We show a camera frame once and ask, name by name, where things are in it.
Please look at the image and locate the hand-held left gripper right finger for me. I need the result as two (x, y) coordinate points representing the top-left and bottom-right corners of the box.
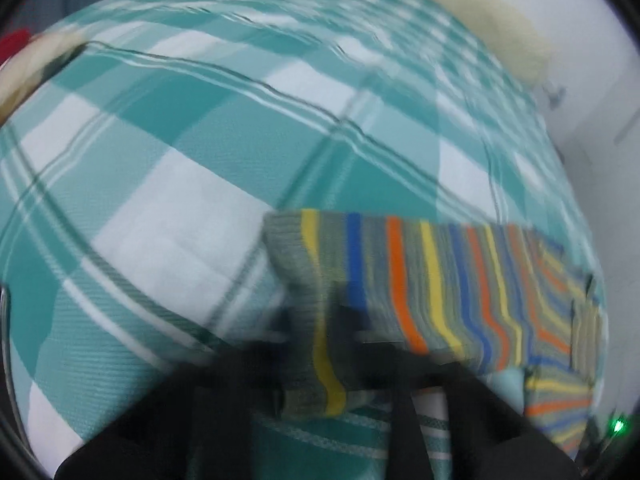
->
(339, 309), (582, 480)

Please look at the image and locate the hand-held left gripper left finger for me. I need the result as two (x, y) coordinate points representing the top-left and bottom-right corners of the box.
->
(54, 337), (287, 480)

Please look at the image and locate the striped knitted sweater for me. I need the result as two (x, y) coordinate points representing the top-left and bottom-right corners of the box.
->
(262, 209), (608, 456)

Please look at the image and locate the teal checked bed cover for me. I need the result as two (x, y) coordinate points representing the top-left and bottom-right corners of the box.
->
(0, 0), (608, 480)

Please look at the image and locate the white wardrobe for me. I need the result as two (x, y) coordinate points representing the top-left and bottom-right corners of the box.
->
(570, 75), (640, 241)

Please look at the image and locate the cream headboard cushion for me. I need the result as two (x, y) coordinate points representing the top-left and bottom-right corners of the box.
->
(345, 0), (558, 83)

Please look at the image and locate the red cloth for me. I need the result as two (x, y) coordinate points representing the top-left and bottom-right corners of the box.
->
(0, 29), (31, 63)

